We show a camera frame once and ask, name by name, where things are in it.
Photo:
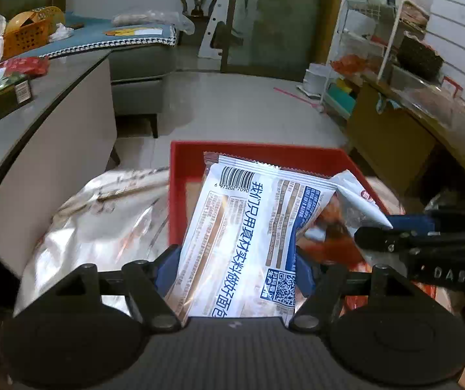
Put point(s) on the orange plastic basket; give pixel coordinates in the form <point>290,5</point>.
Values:
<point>29,32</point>

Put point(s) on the red plastic tray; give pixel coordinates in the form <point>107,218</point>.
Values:
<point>183,195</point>

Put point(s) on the dark woven basket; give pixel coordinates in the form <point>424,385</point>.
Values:
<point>419,57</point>

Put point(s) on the pink straw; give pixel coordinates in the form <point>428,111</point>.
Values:
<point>297,96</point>

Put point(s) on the white leaning board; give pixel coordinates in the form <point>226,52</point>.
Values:
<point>216,28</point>

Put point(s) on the glass sliding door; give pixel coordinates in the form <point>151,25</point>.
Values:
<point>289,20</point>

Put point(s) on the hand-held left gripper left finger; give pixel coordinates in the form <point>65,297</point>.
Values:
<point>171,269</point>

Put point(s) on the grey coffee table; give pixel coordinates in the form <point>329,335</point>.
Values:
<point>53,130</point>

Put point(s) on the grey sofa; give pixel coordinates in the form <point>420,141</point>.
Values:
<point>135,93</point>

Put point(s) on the clear packet red spicy strips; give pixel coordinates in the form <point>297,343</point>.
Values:
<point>334,248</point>

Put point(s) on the white plastic container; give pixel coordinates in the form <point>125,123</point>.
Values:
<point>318,79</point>

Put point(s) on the blue sofa cover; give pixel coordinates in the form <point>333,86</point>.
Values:
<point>114,38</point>

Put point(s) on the red plastic bag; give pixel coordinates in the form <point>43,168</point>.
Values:
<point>348,65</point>

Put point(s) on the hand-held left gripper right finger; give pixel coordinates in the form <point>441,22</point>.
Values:
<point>303,273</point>

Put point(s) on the wooden cabinet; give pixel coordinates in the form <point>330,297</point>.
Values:
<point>387,142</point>

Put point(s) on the floral tablecloth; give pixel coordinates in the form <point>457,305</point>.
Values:
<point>94,219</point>

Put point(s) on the clear plastic bag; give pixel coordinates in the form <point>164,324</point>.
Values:
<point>147,19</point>

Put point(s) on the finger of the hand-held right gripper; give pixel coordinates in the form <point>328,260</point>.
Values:
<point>379,240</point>
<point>413,222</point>

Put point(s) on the blue white bread packet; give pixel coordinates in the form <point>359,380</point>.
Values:
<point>236,252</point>

